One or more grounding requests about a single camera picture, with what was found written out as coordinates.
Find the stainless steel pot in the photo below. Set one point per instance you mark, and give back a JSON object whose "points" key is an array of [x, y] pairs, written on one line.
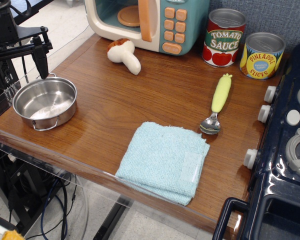
{"points": [[45, 104]]}

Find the toy microwave teal cream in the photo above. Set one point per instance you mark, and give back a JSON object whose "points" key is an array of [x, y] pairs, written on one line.
{"points": [[166, 26]]}

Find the clear acrylic table guard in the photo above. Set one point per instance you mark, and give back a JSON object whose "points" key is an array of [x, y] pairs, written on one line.
{"points": [[96, 212]]}

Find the white stove knob middle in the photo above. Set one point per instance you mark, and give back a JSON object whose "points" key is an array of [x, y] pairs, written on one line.
{"points": [[264, 113]]}

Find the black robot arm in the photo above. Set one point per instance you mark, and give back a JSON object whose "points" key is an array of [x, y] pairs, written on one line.
{"points": [[7, 21]]}

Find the pineapple slices can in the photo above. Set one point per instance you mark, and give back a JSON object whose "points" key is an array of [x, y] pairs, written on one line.
{"points": [[262, 54]]}

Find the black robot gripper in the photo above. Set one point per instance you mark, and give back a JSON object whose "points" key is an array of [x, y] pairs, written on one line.
{"points": [[21, 41]]}

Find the white stove knob bottom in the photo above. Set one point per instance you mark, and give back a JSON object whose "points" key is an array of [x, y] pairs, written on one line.
{"points": [[250, 158]]}

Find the dark blue toy stove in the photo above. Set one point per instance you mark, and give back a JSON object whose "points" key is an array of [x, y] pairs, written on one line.
{"points": [[272, 211]]}

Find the orange microwave turntable plate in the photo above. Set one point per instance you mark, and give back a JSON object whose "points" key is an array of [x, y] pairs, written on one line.
{"points": [[129, 16]]}

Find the white stove knob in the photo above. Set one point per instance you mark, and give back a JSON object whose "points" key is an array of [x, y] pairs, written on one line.
{"points": [[269, 94], [250, 158], [264, 113]]}

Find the black metal table frame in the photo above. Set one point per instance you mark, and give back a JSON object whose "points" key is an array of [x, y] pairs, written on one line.
{"points": [[26, 190]]}

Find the tomato sauce can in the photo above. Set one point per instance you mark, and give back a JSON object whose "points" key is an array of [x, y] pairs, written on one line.
{"points": [[223, 36]]}

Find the light blue folded cloth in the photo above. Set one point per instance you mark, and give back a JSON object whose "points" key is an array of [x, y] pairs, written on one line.
{"points": [[164, 161]]}

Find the plush white brown mushroom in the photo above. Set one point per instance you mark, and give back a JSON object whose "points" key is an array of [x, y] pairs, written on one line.
{"points": [[122, 51]]}

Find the yellow handled metal spoon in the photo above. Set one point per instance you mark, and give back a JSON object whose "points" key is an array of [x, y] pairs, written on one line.
{"points": [[211, 125]]}

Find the white stove knob top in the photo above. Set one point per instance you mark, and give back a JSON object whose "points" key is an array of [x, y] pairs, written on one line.
{"points": [[269, 94]]}

